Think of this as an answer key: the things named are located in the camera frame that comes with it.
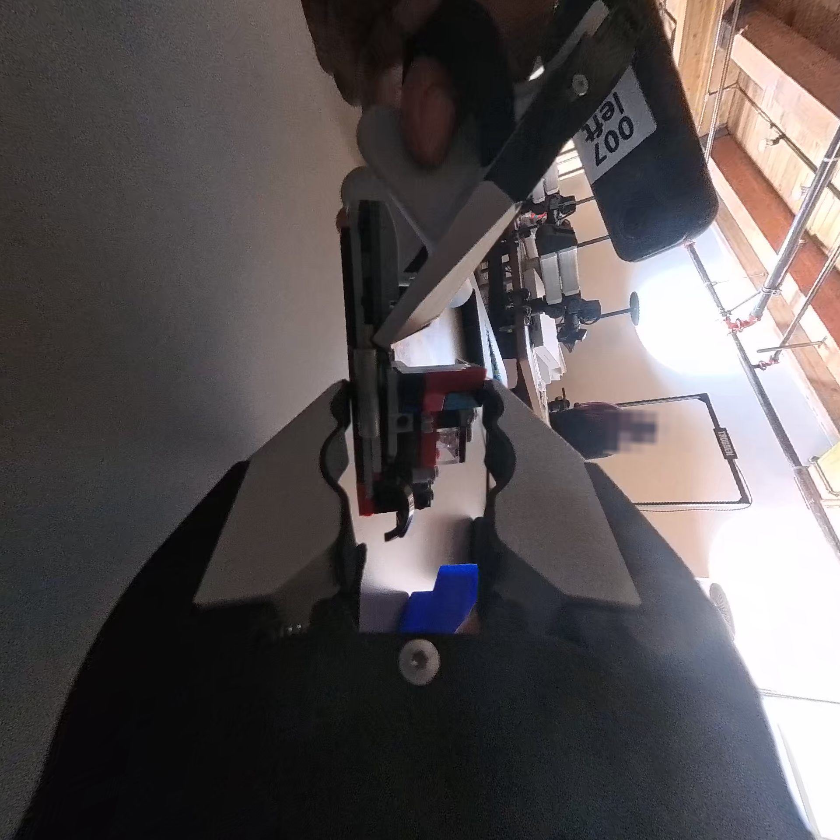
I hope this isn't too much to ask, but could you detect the person's left hand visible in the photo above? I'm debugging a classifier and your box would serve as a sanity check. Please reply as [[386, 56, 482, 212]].
[[307, 0, 559, 168]]

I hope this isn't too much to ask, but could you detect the large blue plastic bin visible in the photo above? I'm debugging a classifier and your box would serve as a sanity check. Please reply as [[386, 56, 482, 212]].
[[399, 563, 481, 635]]

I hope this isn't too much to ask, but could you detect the silver metal pipe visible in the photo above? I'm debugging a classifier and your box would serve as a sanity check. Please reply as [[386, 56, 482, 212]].
[[722, 125, 840, 342]]

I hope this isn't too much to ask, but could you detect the grey black toy brick truck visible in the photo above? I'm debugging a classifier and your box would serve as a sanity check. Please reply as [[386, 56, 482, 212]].
[[338, 200, 491, 543]]

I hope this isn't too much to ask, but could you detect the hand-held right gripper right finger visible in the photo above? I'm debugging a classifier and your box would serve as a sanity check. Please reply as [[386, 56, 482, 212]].
[[474, 381, 642, 624]]

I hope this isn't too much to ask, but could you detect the grey desk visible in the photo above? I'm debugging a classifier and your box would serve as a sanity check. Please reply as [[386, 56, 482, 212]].
[[0, 0, 493, 840]]

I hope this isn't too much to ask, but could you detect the black stand frame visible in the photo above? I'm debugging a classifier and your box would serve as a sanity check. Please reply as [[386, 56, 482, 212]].
[[616, 392, 753, 511]]

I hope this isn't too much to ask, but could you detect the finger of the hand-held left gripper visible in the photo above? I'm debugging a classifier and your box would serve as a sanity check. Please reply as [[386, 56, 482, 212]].
[[373, 182, 524, 347]]

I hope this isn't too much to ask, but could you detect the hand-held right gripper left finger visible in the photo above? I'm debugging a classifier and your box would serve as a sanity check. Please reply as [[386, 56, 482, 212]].
[[192, 379, 366, 608]]

